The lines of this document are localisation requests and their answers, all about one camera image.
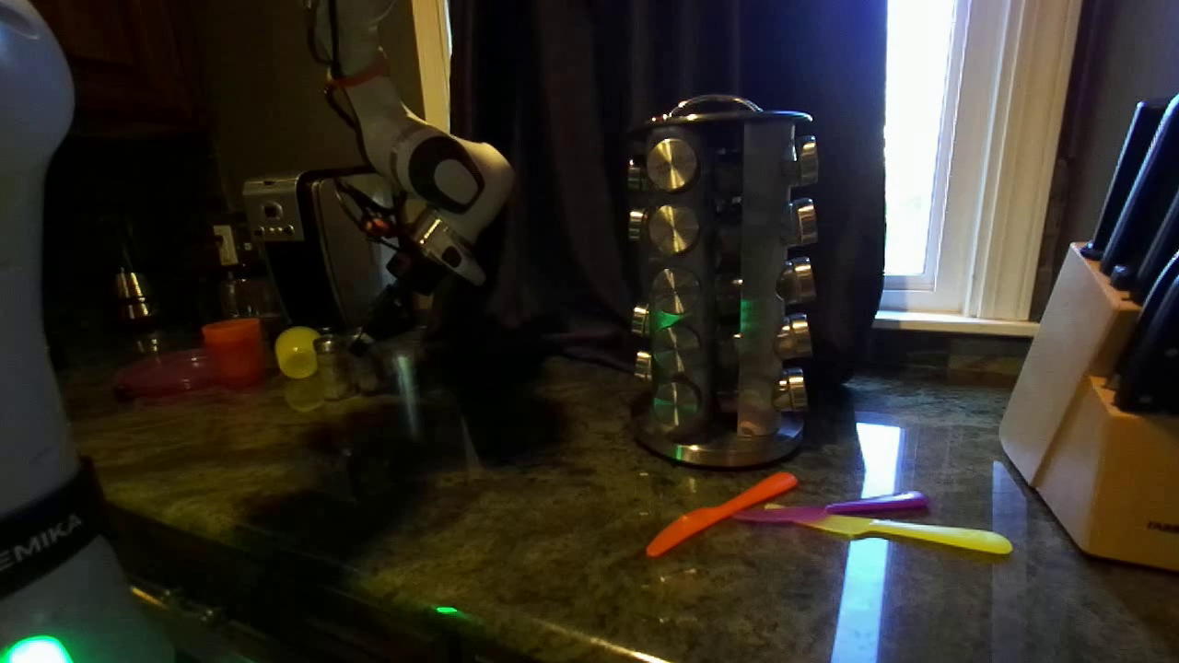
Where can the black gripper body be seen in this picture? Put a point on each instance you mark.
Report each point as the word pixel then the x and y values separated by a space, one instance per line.
pixel 405 300

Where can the small glass spice bottle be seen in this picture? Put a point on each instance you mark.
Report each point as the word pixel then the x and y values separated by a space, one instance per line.
pixel 329 368

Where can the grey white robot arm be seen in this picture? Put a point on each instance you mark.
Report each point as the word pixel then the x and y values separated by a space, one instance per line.
pixel 443 191

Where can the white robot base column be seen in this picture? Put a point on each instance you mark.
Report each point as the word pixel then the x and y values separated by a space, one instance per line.
pixel 60 586

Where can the yellow plastic cup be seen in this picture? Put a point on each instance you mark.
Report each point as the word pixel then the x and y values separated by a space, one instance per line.
pixel 295 351

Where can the orange plastic cup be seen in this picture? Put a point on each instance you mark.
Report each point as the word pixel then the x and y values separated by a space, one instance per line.
pixel 238 351

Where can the dark curtain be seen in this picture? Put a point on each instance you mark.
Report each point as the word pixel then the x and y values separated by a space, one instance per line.
pixel 562 85

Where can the steel revolving spice rack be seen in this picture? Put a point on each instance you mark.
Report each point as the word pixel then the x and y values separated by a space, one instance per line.
pixel 723 224

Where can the orange plastic knife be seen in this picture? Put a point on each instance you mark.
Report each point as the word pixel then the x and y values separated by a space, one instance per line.
pixel 698 520

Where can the yellow plastic knife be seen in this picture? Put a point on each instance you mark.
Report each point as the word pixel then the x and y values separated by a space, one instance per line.
pixel 967 540

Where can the purple plastic knife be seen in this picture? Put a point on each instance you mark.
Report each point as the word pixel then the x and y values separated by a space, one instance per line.
pixel 909 504

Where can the wooden knife block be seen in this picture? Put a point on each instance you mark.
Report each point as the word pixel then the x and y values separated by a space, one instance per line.
pixel 1108 477

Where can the white window frame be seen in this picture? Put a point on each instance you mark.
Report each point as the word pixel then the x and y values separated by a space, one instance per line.
pixel 973 109

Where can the black handled knife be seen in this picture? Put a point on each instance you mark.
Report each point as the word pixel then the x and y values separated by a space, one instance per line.
pixel 1134 149
pixel 1149 379

